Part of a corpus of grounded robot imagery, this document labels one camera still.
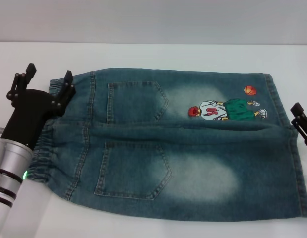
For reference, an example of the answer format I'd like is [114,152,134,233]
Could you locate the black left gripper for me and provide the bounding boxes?
[0,63,77,151]

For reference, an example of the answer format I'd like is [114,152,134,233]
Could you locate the blue denim shorts with basketball print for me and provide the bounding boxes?
[26,67,307,220]

